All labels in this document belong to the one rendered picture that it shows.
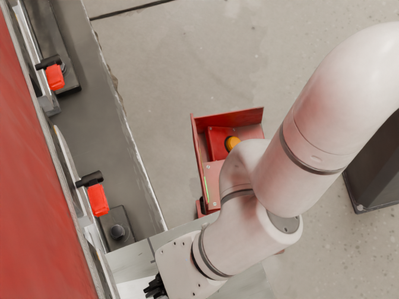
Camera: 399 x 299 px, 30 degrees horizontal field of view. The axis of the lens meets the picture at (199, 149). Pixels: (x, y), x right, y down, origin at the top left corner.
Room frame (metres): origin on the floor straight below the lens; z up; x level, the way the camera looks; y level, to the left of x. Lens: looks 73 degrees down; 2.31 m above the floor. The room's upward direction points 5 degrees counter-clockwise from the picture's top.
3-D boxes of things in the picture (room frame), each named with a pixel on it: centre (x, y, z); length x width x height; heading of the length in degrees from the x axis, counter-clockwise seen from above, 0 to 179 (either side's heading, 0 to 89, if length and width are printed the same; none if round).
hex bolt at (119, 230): (0.29, 0.17, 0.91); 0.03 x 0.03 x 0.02
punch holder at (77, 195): (0.30, 0.23, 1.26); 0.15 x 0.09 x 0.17; 16
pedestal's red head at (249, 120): (0.45, -0.07, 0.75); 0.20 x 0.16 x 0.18; 5
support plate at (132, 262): (0.18, 0.04, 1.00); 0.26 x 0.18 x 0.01; 106
